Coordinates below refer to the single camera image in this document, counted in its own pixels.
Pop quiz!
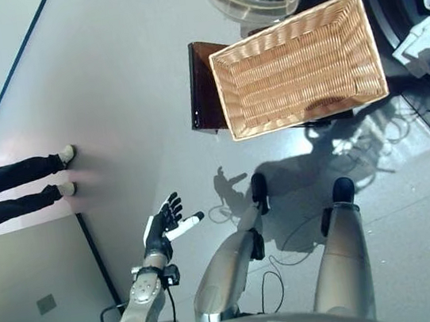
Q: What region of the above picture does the robot left hand black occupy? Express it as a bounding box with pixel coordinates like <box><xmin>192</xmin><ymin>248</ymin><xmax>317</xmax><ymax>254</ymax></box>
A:
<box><xmin>136</xmin><ymin>188</ymin><xmax>211</xmax><ymax>259</ymax></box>

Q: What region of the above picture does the robot left leg silver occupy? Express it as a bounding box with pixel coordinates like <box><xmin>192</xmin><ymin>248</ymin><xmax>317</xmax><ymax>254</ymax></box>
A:
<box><xmin>176</xmin><ymin>171</ymin><xmax>286</xmax><ymax>322</ymax></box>

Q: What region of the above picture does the brown amber acrylic stool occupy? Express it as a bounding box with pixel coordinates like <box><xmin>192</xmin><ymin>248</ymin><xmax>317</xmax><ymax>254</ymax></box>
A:
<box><xmin>181</xmin><ymin>21</ymin><xmax>355</xmax><ymax>144</ymax></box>

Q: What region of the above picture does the flat rectangular wicker basket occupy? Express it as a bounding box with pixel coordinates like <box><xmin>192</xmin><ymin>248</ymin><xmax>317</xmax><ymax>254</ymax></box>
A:
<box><xmin>201</xmin><ymin>0</ymin><xmax>394</xmax><ymax>144</ymax></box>

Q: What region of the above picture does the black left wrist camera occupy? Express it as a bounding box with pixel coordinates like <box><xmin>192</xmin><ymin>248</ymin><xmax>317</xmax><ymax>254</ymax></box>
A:
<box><xmin>161</xmin><ymin>265</ymin><xmax>182</xmax><ymax>287</ymax></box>

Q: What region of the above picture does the black leg cable loop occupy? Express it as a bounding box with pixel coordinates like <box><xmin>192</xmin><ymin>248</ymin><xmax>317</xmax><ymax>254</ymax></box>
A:
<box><xmin>257</xmin><ymin>270</ymin><xmax>288</xmax><ymax>315</ymax></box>

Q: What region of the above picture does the grey wall socket plate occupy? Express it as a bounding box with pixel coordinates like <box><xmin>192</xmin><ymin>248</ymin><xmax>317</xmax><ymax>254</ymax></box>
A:
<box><xmin>36</xmin><ymin>294</ymin><xmax>59</xmax><ymax>316</ymax></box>

